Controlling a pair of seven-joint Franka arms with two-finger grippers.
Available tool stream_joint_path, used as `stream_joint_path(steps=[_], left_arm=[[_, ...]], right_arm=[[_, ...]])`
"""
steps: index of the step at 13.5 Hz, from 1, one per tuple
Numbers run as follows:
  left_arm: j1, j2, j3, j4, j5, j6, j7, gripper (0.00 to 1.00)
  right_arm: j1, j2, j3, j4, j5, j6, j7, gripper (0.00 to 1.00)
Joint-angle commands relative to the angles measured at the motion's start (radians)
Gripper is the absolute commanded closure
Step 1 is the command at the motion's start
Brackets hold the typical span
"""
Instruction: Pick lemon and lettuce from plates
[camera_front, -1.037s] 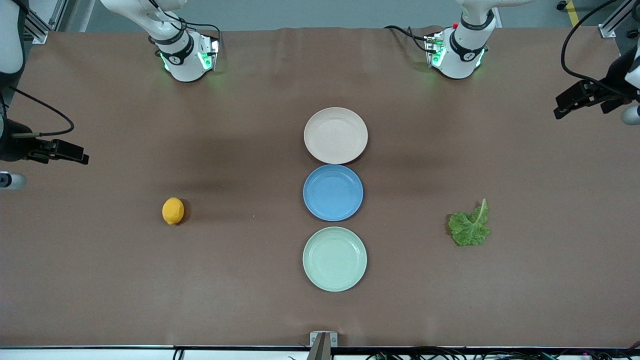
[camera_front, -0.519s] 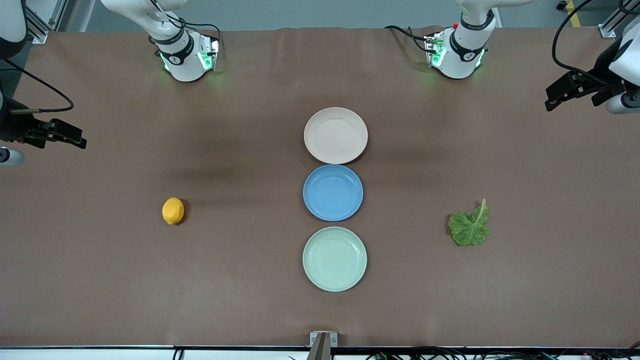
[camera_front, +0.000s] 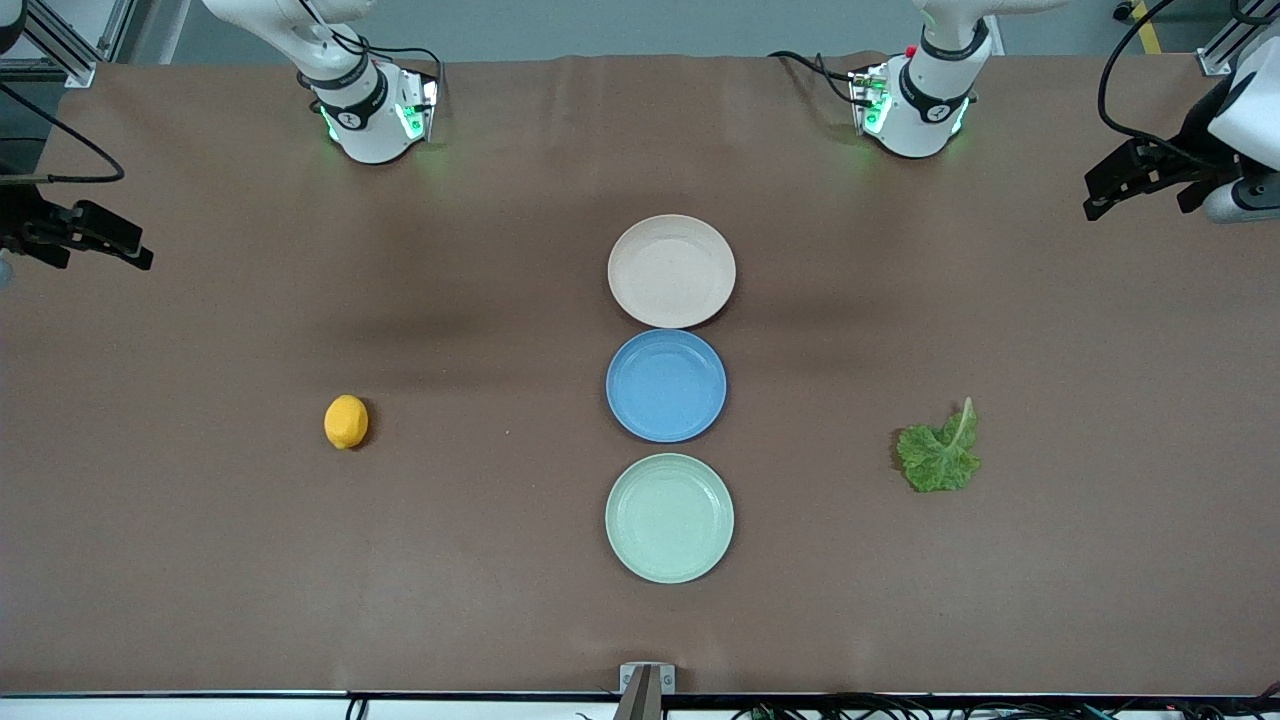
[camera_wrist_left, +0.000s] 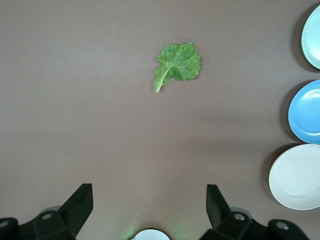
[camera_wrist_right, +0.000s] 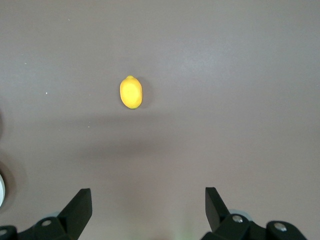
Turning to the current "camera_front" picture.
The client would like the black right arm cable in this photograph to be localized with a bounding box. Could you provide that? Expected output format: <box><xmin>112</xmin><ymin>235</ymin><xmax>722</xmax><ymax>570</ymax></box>
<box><xmin>0</xmin><ymin>82</ymin><xmax>126</xmax><ymax>186</ymax></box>

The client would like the beige round plate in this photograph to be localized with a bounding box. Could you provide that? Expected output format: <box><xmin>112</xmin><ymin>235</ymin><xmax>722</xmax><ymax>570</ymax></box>
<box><xmin>607</xmin><ymin>214</ymin><xmax>737</xmax><ymax>330</ymax></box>

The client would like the grey metal camera bracket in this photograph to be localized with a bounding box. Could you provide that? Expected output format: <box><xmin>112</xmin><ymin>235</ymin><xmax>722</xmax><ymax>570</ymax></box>
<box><xmin>619</xmin><ymin>662</ymin><xmax>677</xmax><ymax>720</ymax></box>

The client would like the yellow lemon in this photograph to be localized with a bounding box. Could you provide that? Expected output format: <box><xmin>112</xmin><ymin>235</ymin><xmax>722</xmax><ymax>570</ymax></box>
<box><xmin>323</xmin><ymin>394</ymin><xmax>370</xmax><ymax>451</ymax></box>

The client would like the aluminium frame profile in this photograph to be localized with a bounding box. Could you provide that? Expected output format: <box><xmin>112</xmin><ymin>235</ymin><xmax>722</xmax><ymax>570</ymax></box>
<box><xmin>0</xmin><ymin>0</ymin><xmax>137</xmax><ymax>90</ymax></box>
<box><xmin>1197</xmin><ymin>0</ymin><xmax>1280</xmax><ymax>77</ymax></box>

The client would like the blue round plate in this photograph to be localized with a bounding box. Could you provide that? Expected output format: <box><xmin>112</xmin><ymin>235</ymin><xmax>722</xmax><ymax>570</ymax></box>
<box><xmin>606</xmin><ymin>329</ymin><xmax>728</xmax><ymax>444</ymax></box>

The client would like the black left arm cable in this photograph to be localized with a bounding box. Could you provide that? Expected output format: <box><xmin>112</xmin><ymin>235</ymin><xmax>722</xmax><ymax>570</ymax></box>
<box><xmin>1097</xmin><ymin>0</ymin><xmax>1216</xmax><ymax>166</ymax></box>

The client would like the pale green round plate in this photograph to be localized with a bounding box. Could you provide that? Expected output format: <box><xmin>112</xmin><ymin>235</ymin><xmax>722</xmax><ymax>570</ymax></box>
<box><xmin>605</xmin><ymin>453</ymin><xmax>735</xmax><ymax>585</ymax></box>

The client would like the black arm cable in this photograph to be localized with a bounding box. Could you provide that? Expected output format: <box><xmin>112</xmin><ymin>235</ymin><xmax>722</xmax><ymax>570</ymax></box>
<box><xmin>0</xmin><ymin>82</ymin><xmax>126</xmax><ymax>186</ymax></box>
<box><xmin>1097</xmin><ymin>0</ymin><xmax>1216</xmax><ymax>166</ymax></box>

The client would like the green lettuce leaf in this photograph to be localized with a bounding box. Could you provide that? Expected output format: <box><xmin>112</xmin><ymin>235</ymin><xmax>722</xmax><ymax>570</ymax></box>
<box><xmin>895</xmin><ymin>397</ymin><xmax>983</xmax><ymax>494</ymax></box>

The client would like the black base power cable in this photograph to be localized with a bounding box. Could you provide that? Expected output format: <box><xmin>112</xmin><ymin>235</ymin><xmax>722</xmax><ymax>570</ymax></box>
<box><xmin>300</xmin><ymin>0</ymin><xmax>444</xmax><ymax>91</ymax></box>
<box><xmin>768</xmin><ymin>50</ymin><xmax>869</xmax><ymax>107</ymax></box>

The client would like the brown table mat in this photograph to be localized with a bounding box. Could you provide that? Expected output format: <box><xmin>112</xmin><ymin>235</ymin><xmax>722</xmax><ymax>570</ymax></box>
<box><xmin>0</xmin><ymin>50</ymin><xmax>1280</xmax><ymax>697</ymax></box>

